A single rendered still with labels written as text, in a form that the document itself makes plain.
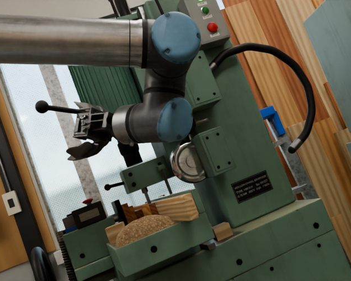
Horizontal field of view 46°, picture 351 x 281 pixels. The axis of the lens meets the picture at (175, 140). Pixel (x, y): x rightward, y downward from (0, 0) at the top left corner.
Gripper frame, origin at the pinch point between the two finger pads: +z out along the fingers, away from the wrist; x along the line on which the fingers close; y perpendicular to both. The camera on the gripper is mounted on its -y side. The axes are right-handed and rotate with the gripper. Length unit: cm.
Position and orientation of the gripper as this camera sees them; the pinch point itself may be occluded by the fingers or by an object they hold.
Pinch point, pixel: (74, 132)
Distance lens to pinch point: 112.1
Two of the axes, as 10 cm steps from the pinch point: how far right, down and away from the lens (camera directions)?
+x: -1.0, 9.7, -2.1
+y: -5.9, -2.3, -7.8
